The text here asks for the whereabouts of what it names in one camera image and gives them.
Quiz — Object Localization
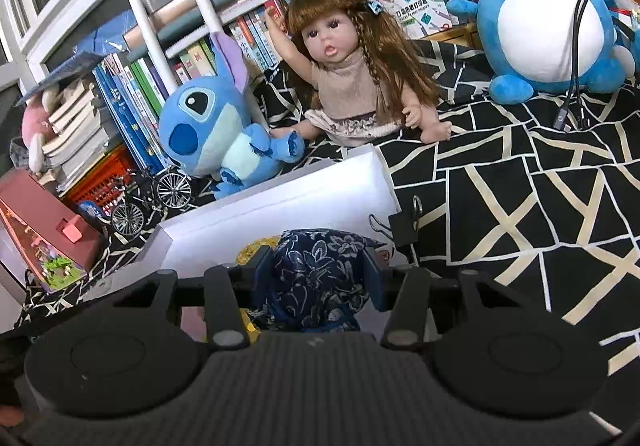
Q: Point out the long-haired baby doll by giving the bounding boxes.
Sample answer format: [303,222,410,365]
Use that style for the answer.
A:
[262,0,454,147]

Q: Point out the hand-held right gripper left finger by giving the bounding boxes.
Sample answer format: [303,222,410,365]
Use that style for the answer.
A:
[117,247,275,351]

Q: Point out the miniature metal bicycle model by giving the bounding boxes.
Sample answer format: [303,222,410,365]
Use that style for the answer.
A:
[100,168,194,239]

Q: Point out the brown paper roll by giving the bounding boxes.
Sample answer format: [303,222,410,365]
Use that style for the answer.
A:
[123,0,237,49]

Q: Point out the black usb cable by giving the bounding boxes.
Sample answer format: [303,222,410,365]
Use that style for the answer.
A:
[575,0,627,129]
[552,0,626,133]

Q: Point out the colourful printed craft box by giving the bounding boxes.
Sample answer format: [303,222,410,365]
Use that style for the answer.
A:
[369,0,459,41]

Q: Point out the yellow plastic grid toy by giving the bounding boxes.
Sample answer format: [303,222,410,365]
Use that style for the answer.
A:
[234,235,281,333]

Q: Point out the pink plush toy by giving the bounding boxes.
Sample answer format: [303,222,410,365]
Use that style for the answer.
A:
[20,88,64,175]

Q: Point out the navy floral cloth pouch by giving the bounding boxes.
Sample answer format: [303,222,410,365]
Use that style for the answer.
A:
[251,228,387,333]

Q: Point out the wooden box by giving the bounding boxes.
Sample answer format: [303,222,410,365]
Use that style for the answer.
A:
[429,22,482,47]

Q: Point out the orange plastic basket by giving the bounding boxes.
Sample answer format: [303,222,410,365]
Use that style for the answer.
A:
[64,144,137,219]

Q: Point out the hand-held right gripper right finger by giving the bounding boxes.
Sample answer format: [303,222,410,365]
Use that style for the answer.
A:
[364,249,507,350]

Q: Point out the white pipe rack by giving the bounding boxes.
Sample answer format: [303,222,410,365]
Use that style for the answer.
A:
[115,0,227,102]

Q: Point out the small blue toy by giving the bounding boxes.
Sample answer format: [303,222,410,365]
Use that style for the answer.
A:
[77,199,104,223]

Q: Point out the stack of pale books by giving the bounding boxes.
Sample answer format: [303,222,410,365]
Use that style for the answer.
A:
[42,78,121,192]

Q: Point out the round blue mouse plush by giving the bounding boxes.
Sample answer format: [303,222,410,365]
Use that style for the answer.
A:
[446,0,637,105]

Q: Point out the black binder clip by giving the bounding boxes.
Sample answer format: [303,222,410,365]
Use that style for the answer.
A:
[368,194,426,249]

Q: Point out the blue alien plush toy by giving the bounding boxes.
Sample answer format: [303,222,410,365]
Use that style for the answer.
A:
[158,32,306,201]

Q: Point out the pink toy house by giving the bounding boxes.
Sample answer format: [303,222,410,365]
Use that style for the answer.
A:
[0,169,106,295]

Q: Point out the white storage box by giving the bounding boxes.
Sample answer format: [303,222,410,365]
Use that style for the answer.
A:
[82,146,417,343]

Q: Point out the black geometric patterned blanket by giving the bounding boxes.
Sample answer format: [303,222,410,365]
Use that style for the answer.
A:
[15,38,640,428]

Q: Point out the blue printed board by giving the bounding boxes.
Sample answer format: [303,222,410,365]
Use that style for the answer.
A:
[14,50,109,107]

